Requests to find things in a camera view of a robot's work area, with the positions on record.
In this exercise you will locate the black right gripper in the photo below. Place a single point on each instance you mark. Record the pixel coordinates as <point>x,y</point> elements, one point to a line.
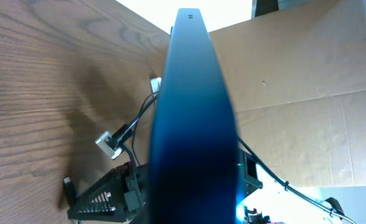
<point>121,193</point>

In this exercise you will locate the white USB charger adapter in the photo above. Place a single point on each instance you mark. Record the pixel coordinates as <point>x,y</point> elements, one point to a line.
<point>155,84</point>

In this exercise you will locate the brown cardboard sheet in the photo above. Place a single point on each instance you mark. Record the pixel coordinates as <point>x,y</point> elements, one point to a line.
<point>297,79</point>

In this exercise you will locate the blue smartphone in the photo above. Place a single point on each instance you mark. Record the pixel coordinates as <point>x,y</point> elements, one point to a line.
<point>193,153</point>

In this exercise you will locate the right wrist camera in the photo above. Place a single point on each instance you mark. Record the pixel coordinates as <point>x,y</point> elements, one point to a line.
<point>113,145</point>

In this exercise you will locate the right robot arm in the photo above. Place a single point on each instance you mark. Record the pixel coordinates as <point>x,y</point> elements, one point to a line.
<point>276,202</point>

